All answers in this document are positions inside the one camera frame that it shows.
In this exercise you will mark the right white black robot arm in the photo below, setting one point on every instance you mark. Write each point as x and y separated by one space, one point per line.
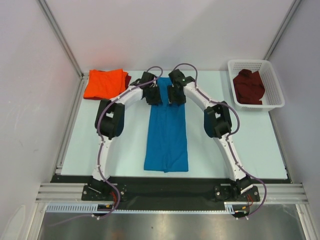
217 125

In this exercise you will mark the aluminium front rail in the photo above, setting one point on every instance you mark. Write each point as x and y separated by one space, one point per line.
72 193

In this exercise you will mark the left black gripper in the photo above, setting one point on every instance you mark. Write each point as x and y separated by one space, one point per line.
156 100

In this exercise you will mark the folded dark red t shirt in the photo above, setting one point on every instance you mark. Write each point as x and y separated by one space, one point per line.
119 83

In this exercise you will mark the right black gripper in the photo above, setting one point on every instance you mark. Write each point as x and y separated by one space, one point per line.
175 96

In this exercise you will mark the blue t shirt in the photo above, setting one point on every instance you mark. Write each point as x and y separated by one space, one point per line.
166 147

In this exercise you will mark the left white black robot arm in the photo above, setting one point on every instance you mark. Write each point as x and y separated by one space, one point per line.
110 122

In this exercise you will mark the aluminium frame post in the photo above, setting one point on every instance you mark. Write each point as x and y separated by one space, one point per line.
294 7
46 10

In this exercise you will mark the white slotted cable duct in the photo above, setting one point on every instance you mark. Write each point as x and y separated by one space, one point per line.
104 208

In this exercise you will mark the folded orange t shirt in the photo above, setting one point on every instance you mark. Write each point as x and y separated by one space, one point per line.
98 86

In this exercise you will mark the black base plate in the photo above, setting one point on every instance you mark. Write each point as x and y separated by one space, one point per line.
158 192

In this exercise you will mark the right aluminium frame post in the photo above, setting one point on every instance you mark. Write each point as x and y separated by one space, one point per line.
294 7

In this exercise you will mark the crumpled dark red t shirt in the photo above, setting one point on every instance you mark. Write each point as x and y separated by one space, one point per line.
249 87

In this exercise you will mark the left aluminium frame post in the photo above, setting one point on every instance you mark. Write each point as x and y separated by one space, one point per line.
46 10

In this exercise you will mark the white plastic basket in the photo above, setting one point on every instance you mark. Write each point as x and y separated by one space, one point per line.
273 96

